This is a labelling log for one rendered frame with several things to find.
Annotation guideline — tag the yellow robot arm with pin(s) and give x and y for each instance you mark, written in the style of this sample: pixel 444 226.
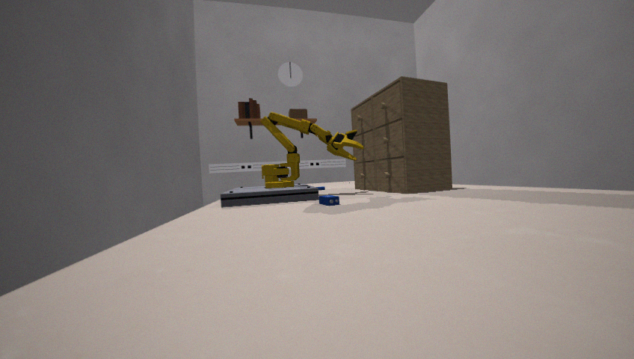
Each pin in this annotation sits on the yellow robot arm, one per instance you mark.
pixel 274 172

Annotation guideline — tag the brown wooden chest of drawers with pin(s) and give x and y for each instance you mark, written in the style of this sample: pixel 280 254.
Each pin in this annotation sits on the brown wooden chest of drawers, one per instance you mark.
pixel 426 135

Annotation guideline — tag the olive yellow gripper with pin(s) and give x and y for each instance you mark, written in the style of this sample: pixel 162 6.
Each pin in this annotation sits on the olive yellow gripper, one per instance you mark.
pixel 336 144

